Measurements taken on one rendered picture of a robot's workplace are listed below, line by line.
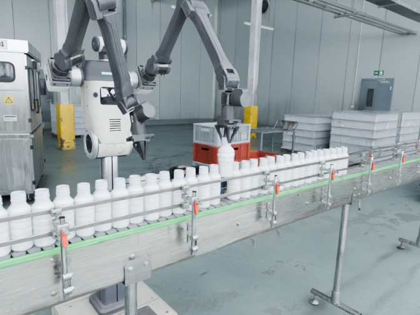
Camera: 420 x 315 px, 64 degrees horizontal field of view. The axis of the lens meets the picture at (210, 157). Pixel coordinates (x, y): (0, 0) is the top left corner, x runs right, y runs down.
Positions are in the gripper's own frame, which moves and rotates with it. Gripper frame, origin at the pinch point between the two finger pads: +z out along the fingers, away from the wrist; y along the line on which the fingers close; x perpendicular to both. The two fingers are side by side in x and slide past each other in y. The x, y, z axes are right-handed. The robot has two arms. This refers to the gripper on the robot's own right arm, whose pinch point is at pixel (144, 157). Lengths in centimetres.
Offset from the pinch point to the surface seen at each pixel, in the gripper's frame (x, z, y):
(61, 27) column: 637, -413, 186
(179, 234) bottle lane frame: -14.9, 32.1, 0.9
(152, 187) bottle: -18.9, 13.1, -8.8
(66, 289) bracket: -19, 37, -41
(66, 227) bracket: -25, 20, -40
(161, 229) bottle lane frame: -16.3, 28.3, -6.7
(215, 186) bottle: -17.1, 17.2, 20.5
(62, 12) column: 625, -444, 190
